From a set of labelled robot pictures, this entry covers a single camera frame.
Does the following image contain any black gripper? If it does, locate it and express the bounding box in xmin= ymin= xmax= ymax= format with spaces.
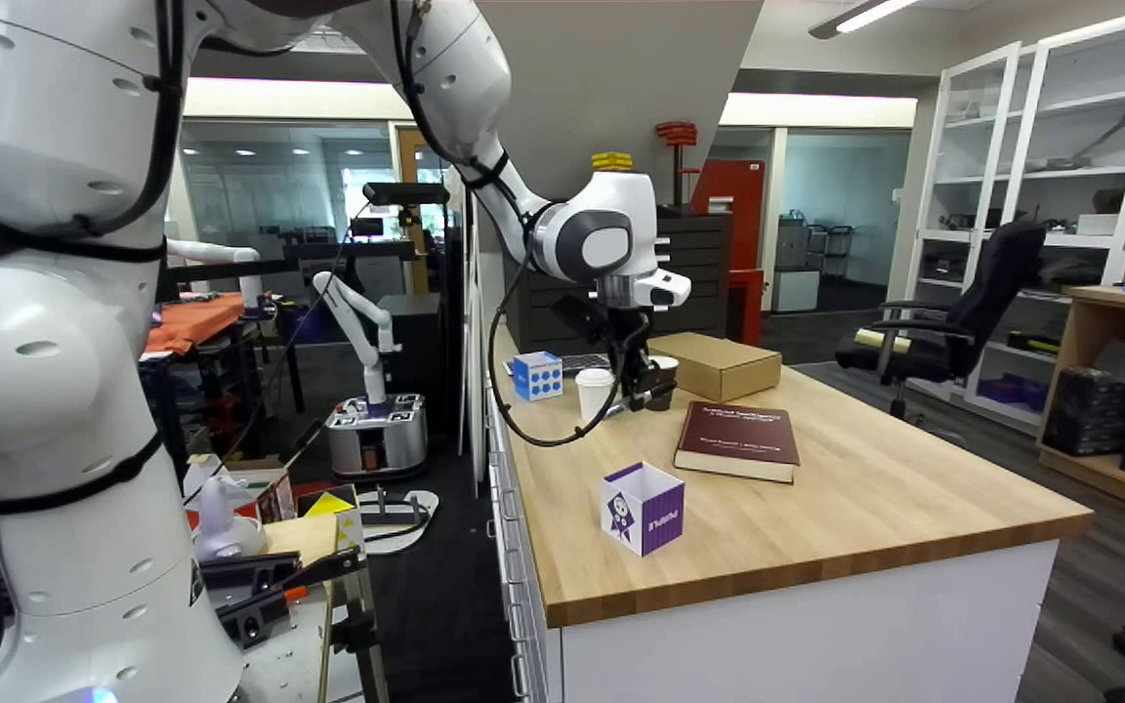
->
xmin=605 ymin=303 xmax=661 ymax=405

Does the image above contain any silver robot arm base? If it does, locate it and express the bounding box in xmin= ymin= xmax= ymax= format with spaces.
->
xmin=319 ymin=389 xmax=435 ymax=482

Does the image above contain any flat cardboard box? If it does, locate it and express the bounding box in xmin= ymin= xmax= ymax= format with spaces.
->
xmin=648 ymin=328 xmax=788 ymax=405

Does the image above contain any purple and white box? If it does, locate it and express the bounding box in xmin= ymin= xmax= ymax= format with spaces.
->
xmin=599 ymin=455 xmax=691 ymax=562

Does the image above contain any black textured box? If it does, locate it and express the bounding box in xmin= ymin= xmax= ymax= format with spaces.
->
xmin=1042 ymin=366 xmax=1125 ymax=459

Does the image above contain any brown paper cup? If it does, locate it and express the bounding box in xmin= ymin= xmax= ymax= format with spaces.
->
xmin=643 ymin=350 xmax=684 ymax=415

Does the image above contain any white lidded paper cup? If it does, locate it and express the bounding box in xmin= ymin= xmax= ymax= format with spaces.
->
xmin=570 ymin=362 xmax=620 ymax=426

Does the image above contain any blue and white cube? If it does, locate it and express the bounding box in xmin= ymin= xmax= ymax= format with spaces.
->
xmin=503 ymin=349 xmax=570 ymax=405

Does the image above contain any dark red hardcover book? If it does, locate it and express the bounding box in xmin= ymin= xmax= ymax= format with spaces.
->
xmin=668 ymin=400 xmax=803 ymax=489

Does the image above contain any dark tool chest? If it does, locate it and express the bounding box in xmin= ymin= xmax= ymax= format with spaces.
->
xmin=658 ymin=211 xmax=737 ymax=341

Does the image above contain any red cabinet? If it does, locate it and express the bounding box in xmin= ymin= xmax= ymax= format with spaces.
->
xmin=687 ymin=155 xmax=771 ymax=349

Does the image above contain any red stand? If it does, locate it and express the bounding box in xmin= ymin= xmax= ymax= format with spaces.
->
xmin=654 ymin=116 xmax=702 ymax=211

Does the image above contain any grey slanted panel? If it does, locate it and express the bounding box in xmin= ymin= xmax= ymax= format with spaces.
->
xmin=471 ymin=0 xmax=771 ymax=208

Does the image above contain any white table drawer cabinet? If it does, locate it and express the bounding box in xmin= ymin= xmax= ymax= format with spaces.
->
xmin=480 ymin=258 xmax=1062 ymax=703

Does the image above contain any yellow sticky note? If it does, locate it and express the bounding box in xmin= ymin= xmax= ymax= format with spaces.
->
xmin=299 ymin=489 xmax=358 ymax=528

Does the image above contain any black mesh office chair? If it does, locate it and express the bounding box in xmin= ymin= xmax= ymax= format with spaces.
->
xmin=831 ymin=216 xmax=1049 ymax=423

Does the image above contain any robot cart with wooden edge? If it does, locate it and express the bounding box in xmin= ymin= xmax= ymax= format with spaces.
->
xmin=186 ymin=501 xmax=391 ymax=703

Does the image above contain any ceiling light strip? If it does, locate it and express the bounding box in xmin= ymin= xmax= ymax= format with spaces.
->
xmin=803 ymin=0 xmax=922 ymax=43

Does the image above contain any clear plastic bag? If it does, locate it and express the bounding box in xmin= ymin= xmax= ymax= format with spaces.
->
xmin=178 ymin=449 xmax=273 ymax=567

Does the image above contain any orange cloth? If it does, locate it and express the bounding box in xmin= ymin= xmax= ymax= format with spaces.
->
xmin=139 ymin=289 xmax=249 ymax=360

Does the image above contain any wooden workbench shelving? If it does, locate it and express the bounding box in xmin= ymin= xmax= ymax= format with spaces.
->
xmin=1033 ymin=282 xmax=1125 ymax=517

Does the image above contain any white glass door cabinet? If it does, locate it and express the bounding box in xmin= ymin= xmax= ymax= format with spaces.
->
xmin=909 ymin=0 xmax=1125 ymax=393

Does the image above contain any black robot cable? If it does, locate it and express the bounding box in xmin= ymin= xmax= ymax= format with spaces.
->
xmin=480 ymin=166 xmax=629 ymax=452

